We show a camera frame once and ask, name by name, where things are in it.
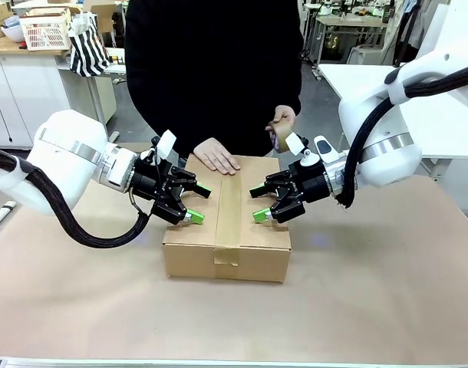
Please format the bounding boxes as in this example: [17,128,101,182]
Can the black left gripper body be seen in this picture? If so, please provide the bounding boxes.
[132,156,182,211]

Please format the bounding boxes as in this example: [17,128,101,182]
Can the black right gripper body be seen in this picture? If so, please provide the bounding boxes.
[289,161,331,206]

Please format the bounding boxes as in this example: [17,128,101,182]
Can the brown packing tape roll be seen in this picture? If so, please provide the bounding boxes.
[268,120,293,153]

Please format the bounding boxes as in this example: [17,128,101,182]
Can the brown cardboard shipping box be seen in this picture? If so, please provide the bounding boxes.
[161,153,293,284]

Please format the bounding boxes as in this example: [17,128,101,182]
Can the person's right forearm black sleeve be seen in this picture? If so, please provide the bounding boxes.
[180,95,229,145]

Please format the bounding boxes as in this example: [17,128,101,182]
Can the person's left forearm black sleeve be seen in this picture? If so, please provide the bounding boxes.
[278,45,305,116]

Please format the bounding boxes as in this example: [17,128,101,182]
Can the person's right hand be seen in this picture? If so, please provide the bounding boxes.
[193,137,242,176]

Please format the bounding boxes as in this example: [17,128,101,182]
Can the person's left hand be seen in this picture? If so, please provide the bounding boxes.
[265,104,298,132]

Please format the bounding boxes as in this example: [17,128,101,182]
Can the brown packing tape strip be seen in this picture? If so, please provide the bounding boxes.
[213,176,243,268]

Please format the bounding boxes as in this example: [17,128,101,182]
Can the person's torso black sweater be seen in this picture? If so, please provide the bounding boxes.
[124,0,305,159]

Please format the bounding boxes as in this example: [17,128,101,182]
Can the white work table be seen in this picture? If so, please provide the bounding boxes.
[317,63,468,161]

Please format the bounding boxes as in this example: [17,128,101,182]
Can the wooden top white counter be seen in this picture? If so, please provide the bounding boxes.
[0,37,118,150]

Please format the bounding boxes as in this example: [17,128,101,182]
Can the black white striped bag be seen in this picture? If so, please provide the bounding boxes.
[68,12,112,78]

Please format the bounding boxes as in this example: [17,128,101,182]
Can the white tube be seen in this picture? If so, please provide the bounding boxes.
[0,200,17,235]

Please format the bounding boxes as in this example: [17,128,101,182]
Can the background workbench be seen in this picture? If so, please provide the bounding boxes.
[302,0,414,74]

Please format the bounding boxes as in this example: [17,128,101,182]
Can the white red plastic basket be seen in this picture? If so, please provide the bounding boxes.
[18,7,72,51]

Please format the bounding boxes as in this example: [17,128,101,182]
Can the white bowl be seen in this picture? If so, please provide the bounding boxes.
[1,24,26,44]

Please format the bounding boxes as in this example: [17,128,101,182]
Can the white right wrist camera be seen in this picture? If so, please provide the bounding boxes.
[285,132,339,169]

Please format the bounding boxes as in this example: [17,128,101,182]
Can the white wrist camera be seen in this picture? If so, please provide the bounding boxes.
[149,129,178,164]
[285,132,339,169]

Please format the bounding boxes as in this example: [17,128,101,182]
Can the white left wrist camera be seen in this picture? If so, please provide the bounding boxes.
[149,129,178,164]

